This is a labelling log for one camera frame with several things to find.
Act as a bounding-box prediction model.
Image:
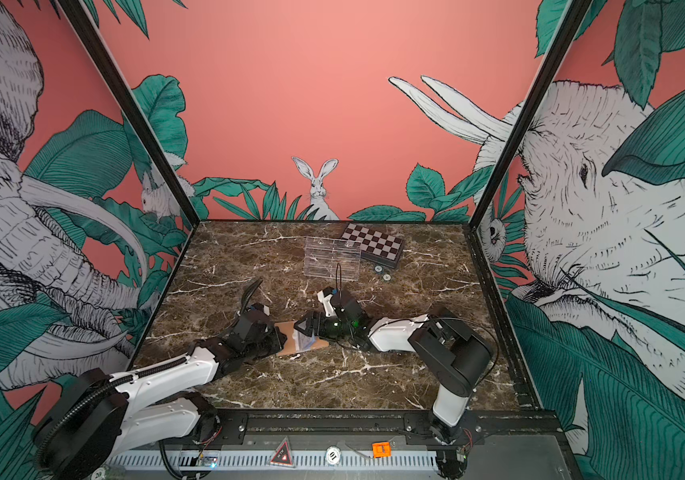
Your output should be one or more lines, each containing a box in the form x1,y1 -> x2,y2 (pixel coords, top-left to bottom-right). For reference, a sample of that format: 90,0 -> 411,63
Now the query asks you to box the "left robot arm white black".
32,304 -> 288,479

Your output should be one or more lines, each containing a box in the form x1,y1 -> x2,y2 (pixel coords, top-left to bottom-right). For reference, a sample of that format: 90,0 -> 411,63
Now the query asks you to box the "left black frame post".
58,0 -> 200,230

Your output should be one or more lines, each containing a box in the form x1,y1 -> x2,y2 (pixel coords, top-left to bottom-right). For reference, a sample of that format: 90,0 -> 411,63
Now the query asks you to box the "clear acrylic organizer box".
304,237 -> 361,282

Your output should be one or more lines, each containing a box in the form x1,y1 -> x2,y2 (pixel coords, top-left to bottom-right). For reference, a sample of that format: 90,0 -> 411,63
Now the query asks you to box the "right black frame post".
468,0 -> 591,232

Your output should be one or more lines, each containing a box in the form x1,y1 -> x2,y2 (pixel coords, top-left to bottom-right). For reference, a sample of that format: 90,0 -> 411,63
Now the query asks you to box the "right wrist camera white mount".
316,287 -> 336,318

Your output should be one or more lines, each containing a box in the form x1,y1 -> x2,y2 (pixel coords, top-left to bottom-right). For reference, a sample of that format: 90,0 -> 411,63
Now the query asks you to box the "white round button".
324,446 -> 342,466

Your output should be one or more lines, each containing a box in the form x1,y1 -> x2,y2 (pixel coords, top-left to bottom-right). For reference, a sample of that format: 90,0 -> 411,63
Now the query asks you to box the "black frame post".
468,0 -> 591,232
58,0 -> 200,230

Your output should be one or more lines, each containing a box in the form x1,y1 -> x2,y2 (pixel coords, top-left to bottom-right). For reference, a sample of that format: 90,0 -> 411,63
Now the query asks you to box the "folded checkered chess board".
340,223 -> 405,269

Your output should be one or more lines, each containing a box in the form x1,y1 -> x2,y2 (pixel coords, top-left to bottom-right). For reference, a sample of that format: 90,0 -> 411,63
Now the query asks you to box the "credit card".
292,330 -> 318,353

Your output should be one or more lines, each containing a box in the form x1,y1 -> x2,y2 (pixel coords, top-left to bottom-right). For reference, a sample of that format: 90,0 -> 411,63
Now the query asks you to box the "orange tag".
371,442 -> 392,459

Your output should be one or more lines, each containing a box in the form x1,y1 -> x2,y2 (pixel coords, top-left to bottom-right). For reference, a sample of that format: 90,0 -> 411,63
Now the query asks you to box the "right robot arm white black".
294,287 -> 494,445

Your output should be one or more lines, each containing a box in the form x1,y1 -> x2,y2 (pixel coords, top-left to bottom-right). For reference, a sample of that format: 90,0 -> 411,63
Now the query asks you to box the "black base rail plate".
208,408 -> 563,449

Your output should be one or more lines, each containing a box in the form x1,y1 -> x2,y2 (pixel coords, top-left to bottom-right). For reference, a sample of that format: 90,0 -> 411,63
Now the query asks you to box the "red warning triangle sticker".
270,437 -> 296,468

